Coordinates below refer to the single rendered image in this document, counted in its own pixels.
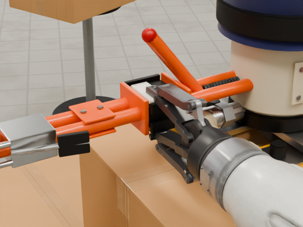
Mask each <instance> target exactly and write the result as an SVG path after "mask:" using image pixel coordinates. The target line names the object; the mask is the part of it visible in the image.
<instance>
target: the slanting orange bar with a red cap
mask: <svg viewBox="0 0 303 227"><path fill-rule="evenodd" d="M142 39H143V41H144V42H146V43H147V44H148V46H149V47H150V48H151V49H152V50H153V51H154V53H155V54H156V55H157V56H158V57H159V58H160V60H161V61H162V62H163V63H164V64H165V65H166V67H167V68H168V69H169V70H170V71H171V72H172V73H173V74H174V75H175V77H176V78H177V79H178V80H179V81H180V82H181V83H182V84H184V85H185V86H186V87H188V88H189V89H191V91H192V92H196V91H200V90H203V87H202V86H201V85H200V84H199V83H198V81H197V80H196V79H195V78H194V77H193V75H192V74H191V73H190V72H189V71H188V70H187V69H186V67H185V66H184V65H183V64H182V62H181V61H180V60H179V59H178V58H177V56H176V55H175V54H174V53H173V52H172V50H171V49H170V48H169V47H168V46H167V44H166V43H165V42H164V41H163V40H162V39H161V38H160V36H159V35H158V34H157V32H156V31H155V30H154V29H153V28H151V27H148V28H146V29H144V30H143V32H142Z"/></svg>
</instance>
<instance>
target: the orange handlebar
mask: <svg viewBox="0 0 303 227"><path fill-rule="evenodd" d="M232 77H236V74H235V72H234V70H232V71H228V72H224V73H219V74H216V75H212V76H208V77H203V78H200V79H196V80H197V81H198V83H199V84H200V85H201V86H203V85H206V84H209V83H212V82H218V81H221V80H224V79H229V78H232ZM252 89H253V83H252V81H250V80H249V79H247V78H246V79H242V80H239V81H235V82H230V83H227V84H223V85H219V86H215V87H211V88H207V89H204V90H200V91H196V92H192V93H191V95H192V96H194V97H196V98H197V99H205V100H206V102H211V101H214V100H218V99H222V98H225V97H229V96H233V95H237V94H240V93H244V92H247V91H251V90H252ZM69 109H70V110H71V111H68V112H64V113H59V114H55V115H51V116H48V117H44V118H45V119H46V120H47V121H48V122H49V123H50V124H51V125H52V126H53V127H54V128H55V130H56V136H57V135H59V134H65V133H72V132H80V131H86V130H88V131H89V138H90V139H92V138H96V137H99V136H103V135H107V134H111V133H114V132H116V129H114V128H115V127H119V126H122V125H126V124H129V123H133V122H137V121H140V120H141V119H142V115H141V111H140V109H139V108H138V107H135V108H131V109H129V102H128V100H127V98H125V97H124V98H120V99H116V100H111V101H107V102H104V103H102V102H100V101H99V100H92V101H89V102H85V103H81V104H76V105H72V106H69ZM55 140H56V141H57V137H56V139H55ZM10 155H11V149H10V147H7V148H3V149H0V158H4V157H8V156H10Z"/></svg>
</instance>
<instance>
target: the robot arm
mask: <svg viewBox="0 0 303 227"><path fill-rule="evenodd" d="M130 87H131V88H133V89H134V90H135V91H136V92H138V93H139V94H140V95H142V96H143V97H144V98H146V99H147V100H148V101H149V104H150V103H153V102H155V103H156V104H157V105H158V106H159V108H160V109H161V110H162V111H163V112H164V113H165V114H166V115H167V117H168V118H169V119H170V120H171V121H172V122H173V123H174V124H175V130H176V131H177V132H178V133H176V132H174V131H172V130H166V131H163V132H158V133H155V134H151V133H150V134H149V138H150V140H151V141H152V140H157V144H156V145H155V148H156V150H157V152H158V153H160V154H161V155H162V156H163V157H164V158H165V159H166V160H167V161H168V162H169V163H170V164H171V165H172V166H173V167H174V168H175V169H176V170H177V171H178V172H179V173H180V174H181V175H182V177H183V179H184V180H185V182H186V183H187V184H190V183H193V182H197V181H200V185H201V187H202V189H203V190H204V192H205V193H206V194H207V195H209V196H210V197H211V198H212V199H213V200H214V201H215V202H216V203H217V204H219V205H220V207H221V208H222V209H223V210H224V211H226V212H227V213H229V214H230V216H231V217H232V219H233V221H234V223H235V225H236V226H237V227H303V168H302V167H300V166H298V165H296V164H289V163H287V162H284V161H279V160H276V159H274V158H272V157H271V156H270V155H269V154H267V153H266V152H264V151H262V150H260V149H259V148H257V147H256V146H255V145H253V144H252V143H250V142H249V141H247V140H246V139H243V138H238V137H233V136H231V135H230V134H229V133H227V132H226V131H224V130H221V129H218V128H215V127H213V126H212V125H211V124H210V122H209V121H208V120H207V119H206V118H204V116H203V110H202V108H203V107H206V105H207V102H206V100H205V99H197V98H196V97H194V96H192V95H191V94H189V93H187V92H185V91H184V90H182V89H180V88H179V87H177V86H175V85H174V84H172V83H169V84H164V85H161V86H156V85H153V86H152V85H150V84H149V83H148V82H142V83H138V84H134V85H131V86H130ZM190 114H191V115H190Z"/></svg>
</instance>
